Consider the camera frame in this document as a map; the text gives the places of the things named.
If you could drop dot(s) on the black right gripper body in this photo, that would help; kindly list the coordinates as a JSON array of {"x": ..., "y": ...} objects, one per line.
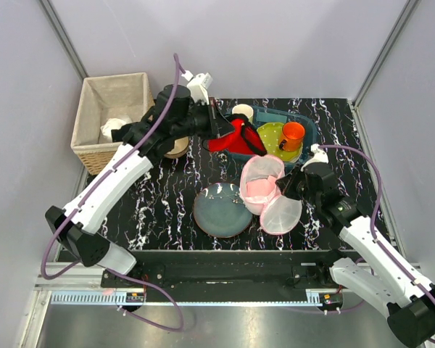
[{"x": 296, "y": 185}]

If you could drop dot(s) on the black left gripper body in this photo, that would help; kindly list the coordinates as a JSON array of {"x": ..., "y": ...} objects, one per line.
[{"x": 198, "y": 122}]

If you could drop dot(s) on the red bra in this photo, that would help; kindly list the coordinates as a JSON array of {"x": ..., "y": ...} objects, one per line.
[{"x": 244, "y": 140}]

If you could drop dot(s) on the pink bra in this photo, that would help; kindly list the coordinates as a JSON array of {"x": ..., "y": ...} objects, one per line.
[{"x": 261, "y": 189}]

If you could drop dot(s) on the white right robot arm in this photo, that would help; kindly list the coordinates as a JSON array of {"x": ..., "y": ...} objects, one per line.
[{"x": 394, "y": 287}]

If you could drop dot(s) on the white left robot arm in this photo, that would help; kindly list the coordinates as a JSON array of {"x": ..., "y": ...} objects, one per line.
[{"x": 76, "y": 225}]

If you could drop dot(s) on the pale yellow mug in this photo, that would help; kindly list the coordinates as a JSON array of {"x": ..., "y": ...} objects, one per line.
[{"x": 243, "y": 109}]

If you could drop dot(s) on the beige brown bowl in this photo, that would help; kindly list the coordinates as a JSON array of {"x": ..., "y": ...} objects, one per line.
[{"x": 180, "y": 148}]

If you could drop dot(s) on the teal plastic tray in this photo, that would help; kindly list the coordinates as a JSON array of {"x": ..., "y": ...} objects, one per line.
[{"x": 264, "y": 115}]

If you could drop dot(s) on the green polka dot plate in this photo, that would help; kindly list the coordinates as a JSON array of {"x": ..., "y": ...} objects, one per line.
[{"x": 270, "y": 134}]

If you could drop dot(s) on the orange mug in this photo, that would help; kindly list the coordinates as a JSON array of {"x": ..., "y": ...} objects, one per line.
[{"x": 292, "y": 136}]

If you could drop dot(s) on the black item in basket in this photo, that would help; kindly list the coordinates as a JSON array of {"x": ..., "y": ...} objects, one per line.
[{"x": 118, "y": 134}]

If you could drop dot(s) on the white cloth in basket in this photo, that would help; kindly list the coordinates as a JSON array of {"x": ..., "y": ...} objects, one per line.
[{"x": 112, "y": 123}]

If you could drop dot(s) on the wicker basket with liner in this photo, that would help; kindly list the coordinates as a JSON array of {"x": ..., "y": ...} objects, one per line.
[{"x": 125, "y": 97}]

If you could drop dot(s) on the teal ceramic plate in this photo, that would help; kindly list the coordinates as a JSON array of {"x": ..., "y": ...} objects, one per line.
[{"x": 220, "y": 212}]

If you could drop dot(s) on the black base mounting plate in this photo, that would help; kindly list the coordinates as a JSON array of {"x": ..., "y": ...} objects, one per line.
[{"x": 287, "y": 268}]

